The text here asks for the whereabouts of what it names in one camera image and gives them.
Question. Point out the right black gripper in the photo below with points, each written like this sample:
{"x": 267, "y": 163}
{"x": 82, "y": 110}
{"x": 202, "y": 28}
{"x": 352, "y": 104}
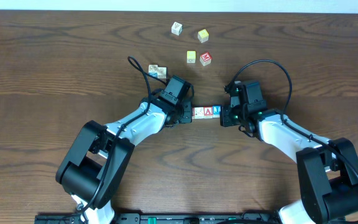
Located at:
{"x": 225, "y": 120}

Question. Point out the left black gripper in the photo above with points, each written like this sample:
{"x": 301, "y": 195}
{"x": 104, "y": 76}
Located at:
{"x": 186, "y": 112}

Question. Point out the white airplane block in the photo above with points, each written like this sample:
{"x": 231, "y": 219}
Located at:
{"x": 198, "y": 113}

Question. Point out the blue letter block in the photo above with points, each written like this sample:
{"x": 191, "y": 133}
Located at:
{"x": 216, "y": 111}

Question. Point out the red letter A block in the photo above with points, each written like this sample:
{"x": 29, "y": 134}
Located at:
{"x": 208, "y": 112}

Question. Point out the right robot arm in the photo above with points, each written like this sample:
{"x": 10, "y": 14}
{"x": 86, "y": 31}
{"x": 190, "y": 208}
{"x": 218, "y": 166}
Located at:
{"x": 327, "y": 169}

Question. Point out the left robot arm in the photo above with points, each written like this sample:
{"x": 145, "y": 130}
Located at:
{"x": 95, "y": 164}

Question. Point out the plain hand sign block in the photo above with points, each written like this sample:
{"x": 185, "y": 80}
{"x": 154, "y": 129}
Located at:
{"x": 162, "y": 72}

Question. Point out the blue X side block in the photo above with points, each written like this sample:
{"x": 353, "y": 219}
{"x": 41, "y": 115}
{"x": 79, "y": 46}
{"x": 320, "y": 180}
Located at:
{"x": 153, "y": 70}

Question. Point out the yellow block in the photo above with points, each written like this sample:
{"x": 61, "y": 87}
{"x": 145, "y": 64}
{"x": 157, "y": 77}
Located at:
{"x": 203, "y": 35}
{"x": 191, "y": 56}

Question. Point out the red letter M block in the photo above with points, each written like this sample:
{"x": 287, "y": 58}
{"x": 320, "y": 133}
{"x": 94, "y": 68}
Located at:
{"x": 205, "y": 59}

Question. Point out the yellow top block far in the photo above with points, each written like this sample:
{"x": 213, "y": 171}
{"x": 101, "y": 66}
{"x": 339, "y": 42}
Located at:
{"x": 203, "y": 35}

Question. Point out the white block top far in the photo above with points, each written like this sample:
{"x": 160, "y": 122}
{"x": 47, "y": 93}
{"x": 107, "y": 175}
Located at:
{"x": 176, "y": 28}

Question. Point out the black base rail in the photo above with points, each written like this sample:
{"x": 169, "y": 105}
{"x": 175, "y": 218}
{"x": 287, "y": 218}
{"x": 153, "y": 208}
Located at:
{"x": 136, "y": 218}

